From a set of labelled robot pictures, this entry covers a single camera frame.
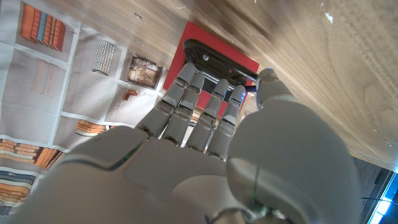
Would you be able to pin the printed bookshelf backdrop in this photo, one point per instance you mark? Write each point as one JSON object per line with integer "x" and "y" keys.
{"x": 37, "y": 93}

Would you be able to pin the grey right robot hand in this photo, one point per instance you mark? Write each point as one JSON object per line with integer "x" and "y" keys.
{"x": 186, "y": 174}

